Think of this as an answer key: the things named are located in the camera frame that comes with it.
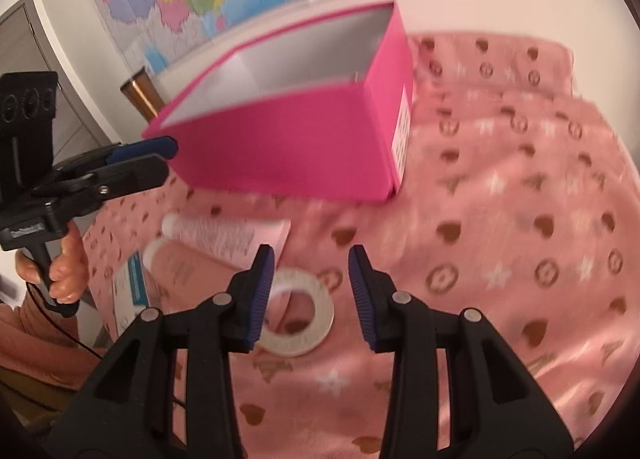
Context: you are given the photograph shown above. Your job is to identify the copper travel mug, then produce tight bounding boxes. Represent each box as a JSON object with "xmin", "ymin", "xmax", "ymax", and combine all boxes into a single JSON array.
[{"xmin": 120, "ymin": 67, "xmax": 165, "ymax": 123}]

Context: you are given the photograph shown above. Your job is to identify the teal white medicine box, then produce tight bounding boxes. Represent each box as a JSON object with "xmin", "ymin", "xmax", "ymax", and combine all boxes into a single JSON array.
[{"xmin": 112, "ymin": 251, "xmax": 150, "ymax": 337}]

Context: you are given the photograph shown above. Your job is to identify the slim pink cream tube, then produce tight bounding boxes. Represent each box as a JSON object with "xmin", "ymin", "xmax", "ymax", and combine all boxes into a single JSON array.
[{"xmin": 160, "ymin": 213, "xmax": 291, "ymax": 268}]

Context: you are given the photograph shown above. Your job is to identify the white tape roll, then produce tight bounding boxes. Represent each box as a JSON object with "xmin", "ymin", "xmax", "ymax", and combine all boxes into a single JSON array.
[{"xmin": 258, "ymin": 267, "xmax": 334, "ymax": 357}]

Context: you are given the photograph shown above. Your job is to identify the person's left hand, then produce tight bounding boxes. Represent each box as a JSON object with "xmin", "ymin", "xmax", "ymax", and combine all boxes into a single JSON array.
[{"xmin": 15, "ymin": 221, "xmax": 89, "ymax": 304}]

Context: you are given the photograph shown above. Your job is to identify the large pink lotion tube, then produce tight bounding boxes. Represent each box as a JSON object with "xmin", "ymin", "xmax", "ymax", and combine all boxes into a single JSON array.
[{"xmin": 142, "ymin": 237, "xmax": 238, "ymax": 313}]

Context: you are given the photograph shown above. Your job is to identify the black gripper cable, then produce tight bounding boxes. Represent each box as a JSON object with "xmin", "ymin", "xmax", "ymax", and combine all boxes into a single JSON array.
[{"xmin": 0, "ymin": 282, "xmax": 189, "ymax": 413}]

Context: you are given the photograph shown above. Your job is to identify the grey wooden door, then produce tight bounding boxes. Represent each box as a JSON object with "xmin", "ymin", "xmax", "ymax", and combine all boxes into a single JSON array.
[{"xmin": 1, "ymin": 0, "xmax": 112, "ymax": 162}]

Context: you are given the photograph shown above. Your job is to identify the pink patterned tablecloth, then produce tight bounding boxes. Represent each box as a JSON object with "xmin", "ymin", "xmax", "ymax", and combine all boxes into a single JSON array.
[{"xmin": 85, "ymin": 34, "xmax": 639, "ymax": 458}]

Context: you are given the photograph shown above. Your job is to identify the pink sweater left forearm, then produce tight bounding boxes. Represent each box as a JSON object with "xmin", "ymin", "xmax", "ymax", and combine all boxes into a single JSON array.
[{"xmin": 1, "ymin": 297, "xmax": 98, "ymax": 390}]

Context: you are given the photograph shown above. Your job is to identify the pink cardboard storage box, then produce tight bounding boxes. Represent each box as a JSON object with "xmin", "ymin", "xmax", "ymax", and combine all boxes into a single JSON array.
[{"xmin": 145, "ymin": 2, "xmax": 413, "ymax": 201}]

